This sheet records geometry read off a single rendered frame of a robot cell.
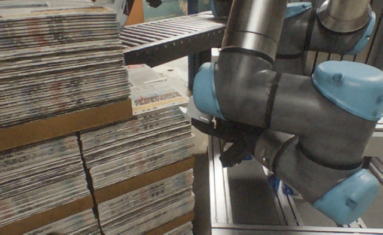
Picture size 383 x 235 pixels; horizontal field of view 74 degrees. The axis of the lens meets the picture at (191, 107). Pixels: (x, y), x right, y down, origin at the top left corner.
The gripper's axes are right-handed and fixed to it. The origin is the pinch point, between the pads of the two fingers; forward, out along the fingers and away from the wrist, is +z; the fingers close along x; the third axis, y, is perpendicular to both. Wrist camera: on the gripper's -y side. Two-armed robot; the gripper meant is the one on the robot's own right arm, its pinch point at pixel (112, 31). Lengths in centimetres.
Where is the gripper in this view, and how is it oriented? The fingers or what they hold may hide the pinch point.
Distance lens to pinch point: 72.8
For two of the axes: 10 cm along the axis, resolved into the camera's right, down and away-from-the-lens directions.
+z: -4.2, 8.9, 1.9
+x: 5.0, 4.0, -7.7
